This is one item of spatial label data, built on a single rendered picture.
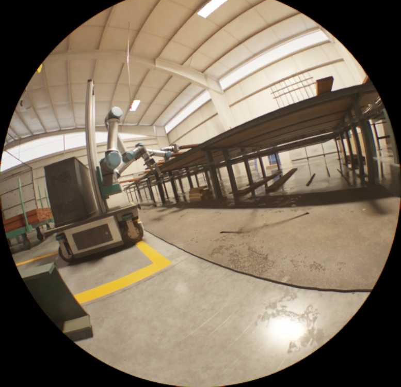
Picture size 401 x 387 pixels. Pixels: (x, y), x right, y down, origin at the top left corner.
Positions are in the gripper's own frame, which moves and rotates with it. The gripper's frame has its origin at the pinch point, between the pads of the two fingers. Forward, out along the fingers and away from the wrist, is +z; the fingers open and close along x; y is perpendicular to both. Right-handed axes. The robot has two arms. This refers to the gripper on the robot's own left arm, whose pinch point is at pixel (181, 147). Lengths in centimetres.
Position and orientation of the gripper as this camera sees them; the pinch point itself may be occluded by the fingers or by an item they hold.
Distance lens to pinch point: 207.5
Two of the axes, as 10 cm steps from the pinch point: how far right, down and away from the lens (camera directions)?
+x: -2.5, -9.7, -0.7
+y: 5.1, -0.7, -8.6
